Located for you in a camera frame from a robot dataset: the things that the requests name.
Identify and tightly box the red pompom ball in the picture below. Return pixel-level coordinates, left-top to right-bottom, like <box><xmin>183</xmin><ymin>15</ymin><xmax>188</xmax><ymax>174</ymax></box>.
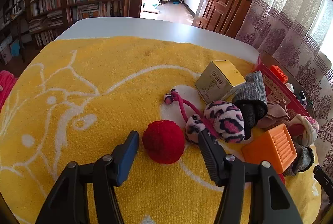
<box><xmin>142</xmin><ymin>120</ymin><xmax>185</xmax><ymax>165</ymax></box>
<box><xmin>278</xmin><ymin>174</ymin><xmax>286</xmax><ymax>184</ymax></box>

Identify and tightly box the white pink fuzzy sock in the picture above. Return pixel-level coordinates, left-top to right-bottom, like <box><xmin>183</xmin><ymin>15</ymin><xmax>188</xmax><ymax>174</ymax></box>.
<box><xmin>287</xmin><ymin>114</ymin><xmax>319</xmax><ymax>147</ymax></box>

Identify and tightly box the orange ribbed cube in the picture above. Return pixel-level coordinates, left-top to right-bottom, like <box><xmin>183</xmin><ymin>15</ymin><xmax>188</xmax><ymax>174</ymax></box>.
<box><xmin>242</xmin><ymin>124</ymin><xmax>297</xmax><ymax>174</ymax></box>

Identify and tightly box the beige pink cloth bundle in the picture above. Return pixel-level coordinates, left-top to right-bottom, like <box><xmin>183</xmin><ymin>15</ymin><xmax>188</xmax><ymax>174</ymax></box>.
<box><xmin>257</xmin><ymin>100</ymin><xmax>291</xmax><ymax>129</ymax></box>

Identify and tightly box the leopard plush toy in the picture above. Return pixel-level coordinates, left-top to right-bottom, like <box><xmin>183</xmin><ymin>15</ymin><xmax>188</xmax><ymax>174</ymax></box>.
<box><xmin>164</xmin><ymin>89</ymin><xmax>245</xmax><ymax>144</ymax></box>

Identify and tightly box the grey black sock roll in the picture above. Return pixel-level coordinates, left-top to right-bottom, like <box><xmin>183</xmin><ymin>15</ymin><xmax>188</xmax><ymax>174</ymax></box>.
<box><xmin>232</xmin><ymin>70</ymin><xmax>268</xmax><ymax>140</ymax></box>

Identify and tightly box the large orange cat cube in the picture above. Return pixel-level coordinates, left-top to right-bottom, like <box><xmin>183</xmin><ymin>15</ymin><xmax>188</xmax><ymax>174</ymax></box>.
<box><xmin>269</xmin><ymin>65</ymin><xmax>288</xmax><ymax>84</ymax></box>

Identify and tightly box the yellow cardboard box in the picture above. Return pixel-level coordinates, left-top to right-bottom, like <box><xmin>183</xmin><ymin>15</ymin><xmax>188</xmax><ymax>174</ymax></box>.
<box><xmin>195</xmin><ymin>60</ymin><xmax>246</xmax><ymax>104</ymax></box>

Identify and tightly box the black fuzzy sock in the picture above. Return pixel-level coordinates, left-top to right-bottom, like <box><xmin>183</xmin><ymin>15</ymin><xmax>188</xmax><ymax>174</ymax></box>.
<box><xmin>298</xmin><ymin>91</ymin><xmax>308</xmax><ymax>108</ymax></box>

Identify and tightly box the red biscuit tin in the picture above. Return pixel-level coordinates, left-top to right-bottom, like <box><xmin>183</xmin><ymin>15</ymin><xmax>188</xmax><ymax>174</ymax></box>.
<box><xmin>252</xmin><ymin>51</ymin><xmax>316</xmax><ymax>119</ymax></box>

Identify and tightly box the yellow white towel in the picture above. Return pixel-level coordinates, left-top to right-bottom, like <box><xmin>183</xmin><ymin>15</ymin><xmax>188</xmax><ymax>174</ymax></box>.
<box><xmin>0</xmin><ymin>36</ymin><xmax>323</xmax><ymax>224</ymax></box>

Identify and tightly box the pink red bedding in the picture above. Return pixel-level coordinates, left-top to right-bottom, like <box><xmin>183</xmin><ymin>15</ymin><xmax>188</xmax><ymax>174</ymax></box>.
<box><xmin>0</xmin><ymin>70</ymin><xmax>17</xmax><ymax>110</ymax></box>

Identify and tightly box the small dark shelf unit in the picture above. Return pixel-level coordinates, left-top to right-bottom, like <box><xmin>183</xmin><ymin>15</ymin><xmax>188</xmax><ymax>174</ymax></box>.
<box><xmin>1</xmin><ymin>0</ymin><xmax>28</xmax><ymax>66</ymax></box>

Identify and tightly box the purple patterned curtain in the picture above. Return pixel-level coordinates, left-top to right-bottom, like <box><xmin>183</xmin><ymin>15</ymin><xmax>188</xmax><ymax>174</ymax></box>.
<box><xmin>236</xmin><ymin>0</ymin><xmax>332</xmax><ymax>175</ymax></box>

